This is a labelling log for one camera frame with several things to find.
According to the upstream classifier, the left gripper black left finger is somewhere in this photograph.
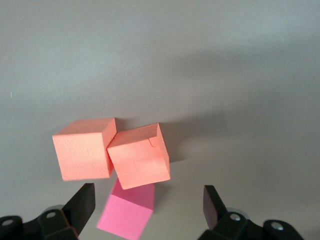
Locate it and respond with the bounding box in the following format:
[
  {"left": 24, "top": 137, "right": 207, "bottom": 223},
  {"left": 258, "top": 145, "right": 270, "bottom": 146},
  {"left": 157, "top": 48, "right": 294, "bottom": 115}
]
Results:
[{"left": 0, "top": 182, "right": 96, "bottom": 240}]

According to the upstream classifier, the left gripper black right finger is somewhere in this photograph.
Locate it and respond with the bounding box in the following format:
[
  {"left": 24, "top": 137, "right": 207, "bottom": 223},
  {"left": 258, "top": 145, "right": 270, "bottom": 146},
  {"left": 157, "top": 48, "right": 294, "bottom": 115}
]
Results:
[{"left": 199, "top": 184, "right": 305, "bottom": 240}]

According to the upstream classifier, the red foam cube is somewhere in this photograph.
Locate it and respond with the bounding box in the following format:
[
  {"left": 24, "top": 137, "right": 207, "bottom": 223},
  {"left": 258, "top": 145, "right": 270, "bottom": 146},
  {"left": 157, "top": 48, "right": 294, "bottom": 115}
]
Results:
[{"left": 96, "top": 177, "right": 156, "bottom": 240}]

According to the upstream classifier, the orange foam cube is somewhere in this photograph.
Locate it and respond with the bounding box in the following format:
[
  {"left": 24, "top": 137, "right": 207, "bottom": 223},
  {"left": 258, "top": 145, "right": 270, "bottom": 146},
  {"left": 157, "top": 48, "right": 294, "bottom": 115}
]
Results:
[
  {"left": 51, "top": 117, "right": 118, "bottom": 182},
  {"left": 106, "top": 122, "right": 171, "bottom": 190}
]

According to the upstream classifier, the table cover sheet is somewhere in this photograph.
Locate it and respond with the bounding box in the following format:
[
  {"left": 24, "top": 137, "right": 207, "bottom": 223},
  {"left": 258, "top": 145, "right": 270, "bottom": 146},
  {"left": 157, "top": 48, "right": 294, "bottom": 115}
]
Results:
[{"left": 0, "top": 0, "right": 320, "bottom": 240}]

